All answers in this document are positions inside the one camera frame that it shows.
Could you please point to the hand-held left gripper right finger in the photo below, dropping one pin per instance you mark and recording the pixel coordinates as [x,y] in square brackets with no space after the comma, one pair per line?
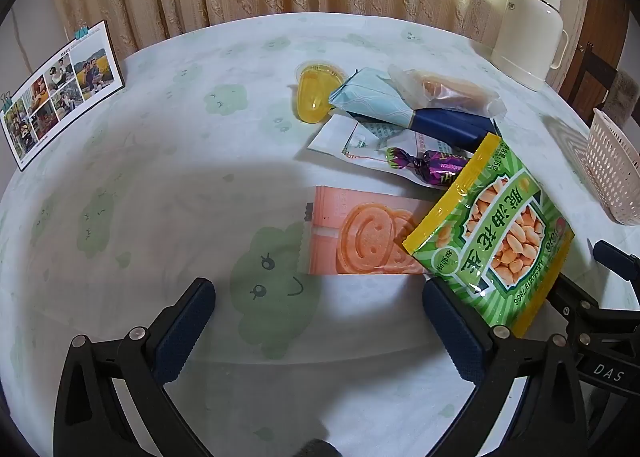
[452,332]

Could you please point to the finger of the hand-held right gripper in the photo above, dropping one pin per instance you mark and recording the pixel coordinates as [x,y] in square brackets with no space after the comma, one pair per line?
[617,259]
[572,307]

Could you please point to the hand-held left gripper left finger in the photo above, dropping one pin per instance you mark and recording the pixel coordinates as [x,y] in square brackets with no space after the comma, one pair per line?
[185,327]

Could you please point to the pale pink plastic basket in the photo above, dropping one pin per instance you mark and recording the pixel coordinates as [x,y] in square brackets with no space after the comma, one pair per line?
[610,162]

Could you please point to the green peanut bag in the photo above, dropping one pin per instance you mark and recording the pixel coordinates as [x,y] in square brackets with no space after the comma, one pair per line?
[500,237]

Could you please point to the pink smiley biscuit packet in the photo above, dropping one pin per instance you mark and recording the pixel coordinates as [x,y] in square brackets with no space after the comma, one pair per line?
[360,237]

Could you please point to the purple candy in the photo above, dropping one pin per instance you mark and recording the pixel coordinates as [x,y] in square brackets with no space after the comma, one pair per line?
[440,167]

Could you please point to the white sachet packet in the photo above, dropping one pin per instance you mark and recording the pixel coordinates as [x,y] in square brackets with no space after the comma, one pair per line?
[340,137]

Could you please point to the clear bread packet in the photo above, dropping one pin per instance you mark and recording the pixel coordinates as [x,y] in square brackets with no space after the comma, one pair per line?
[450,89]

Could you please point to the blue biscuit packet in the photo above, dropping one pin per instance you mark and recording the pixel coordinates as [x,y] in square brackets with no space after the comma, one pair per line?
[370,97]

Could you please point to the yellow jelly cup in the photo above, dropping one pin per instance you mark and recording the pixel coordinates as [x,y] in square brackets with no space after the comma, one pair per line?
[312,97]

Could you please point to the brown furry cushion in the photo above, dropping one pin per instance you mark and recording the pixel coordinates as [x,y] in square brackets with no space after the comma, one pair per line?
[620,94]

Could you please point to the dark wooden chair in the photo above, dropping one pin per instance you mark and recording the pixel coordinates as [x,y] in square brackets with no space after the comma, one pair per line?
[595,67]

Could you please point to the brown wooden door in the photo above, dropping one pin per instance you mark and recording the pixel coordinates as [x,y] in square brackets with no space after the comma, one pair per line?
[600,12]

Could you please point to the cream thermos jug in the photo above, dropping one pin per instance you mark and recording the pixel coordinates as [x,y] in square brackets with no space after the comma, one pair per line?
[525,27]

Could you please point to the photo collage board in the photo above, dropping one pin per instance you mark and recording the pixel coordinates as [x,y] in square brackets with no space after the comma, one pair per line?
[60,87]

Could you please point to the teal binder clip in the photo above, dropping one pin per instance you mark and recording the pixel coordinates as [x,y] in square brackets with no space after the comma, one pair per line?
[81,31]
[6,102]

